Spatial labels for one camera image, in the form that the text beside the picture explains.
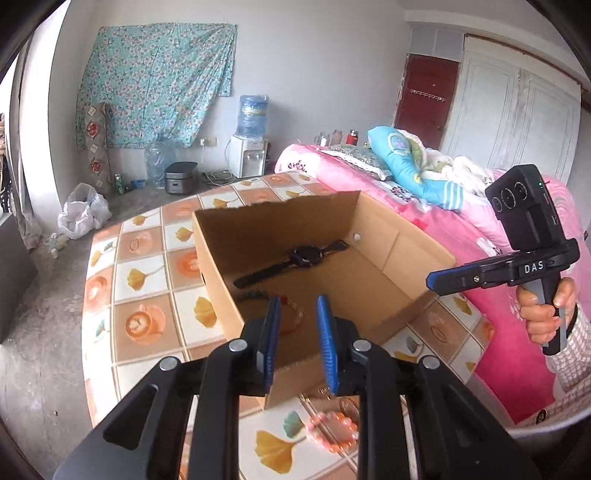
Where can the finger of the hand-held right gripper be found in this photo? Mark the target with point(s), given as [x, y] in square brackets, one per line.
[461, 279]

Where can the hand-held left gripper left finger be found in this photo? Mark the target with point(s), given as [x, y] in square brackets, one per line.
[273, 323]

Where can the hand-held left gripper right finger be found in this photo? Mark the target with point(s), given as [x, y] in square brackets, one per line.
[324, 332]

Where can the brown cardboard box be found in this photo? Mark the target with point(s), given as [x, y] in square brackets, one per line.
[351, 290]

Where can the person's right forearm checkered sleeve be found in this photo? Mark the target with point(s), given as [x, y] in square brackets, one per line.
[572, 369]

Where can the person's right hand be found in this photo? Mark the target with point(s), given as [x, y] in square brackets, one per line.
[535, 321]

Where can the pink floral bed blanket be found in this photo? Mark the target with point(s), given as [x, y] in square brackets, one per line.
[466, 244]

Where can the black wrist watch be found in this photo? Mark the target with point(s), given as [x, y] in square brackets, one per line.
[304, 254]

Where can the white crumpled blanket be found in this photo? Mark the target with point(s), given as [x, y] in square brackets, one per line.
[466, 168]

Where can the copper-coloured bangle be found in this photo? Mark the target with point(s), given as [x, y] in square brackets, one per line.
[349, 406]

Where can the white wardrobe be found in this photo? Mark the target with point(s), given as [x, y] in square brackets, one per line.
[512, 115]

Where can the light blue quilt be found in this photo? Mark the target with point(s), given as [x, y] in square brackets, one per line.
[415, 170]

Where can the leaf and cup patterned tablecloth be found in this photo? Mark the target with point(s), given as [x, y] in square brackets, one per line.
[143, 277]

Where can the white hook rack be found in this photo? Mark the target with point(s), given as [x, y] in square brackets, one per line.
[427, 96]

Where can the grey embroidered pillow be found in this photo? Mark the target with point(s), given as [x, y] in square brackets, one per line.
[360, 159]

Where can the white water dispenser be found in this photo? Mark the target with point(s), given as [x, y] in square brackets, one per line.
[247, 157]

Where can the dark red door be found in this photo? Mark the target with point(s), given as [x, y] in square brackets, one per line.
[425, 78]

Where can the dark grey rice cooker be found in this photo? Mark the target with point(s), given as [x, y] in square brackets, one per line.
[181, 177]

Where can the red jar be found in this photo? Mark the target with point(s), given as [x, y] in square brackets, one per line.
[352, 137]

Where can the clear glass jar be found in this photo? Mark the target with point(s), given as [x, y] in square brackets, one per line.
[336, 137]
[324, 138]

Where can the clear empty water jug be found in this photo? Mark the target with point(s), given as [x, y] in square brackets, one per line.
[159, 161]

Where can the white plastic bag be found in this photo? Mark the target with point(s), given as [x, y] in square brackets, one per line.
[83, 212]

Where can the patterned folded mat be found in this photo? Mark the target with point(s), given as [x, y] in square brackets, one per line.
[94, 147]

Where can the dark grey cabinet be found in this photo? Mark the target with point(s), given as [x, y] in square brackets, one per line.
[16, 286]

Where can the white wall socket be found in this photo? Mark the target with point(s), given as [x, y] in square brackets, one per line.
[209, 141]

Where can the turquoise floral wall cloth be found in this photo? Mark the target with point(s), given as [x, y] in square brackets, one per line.
[157, 78]

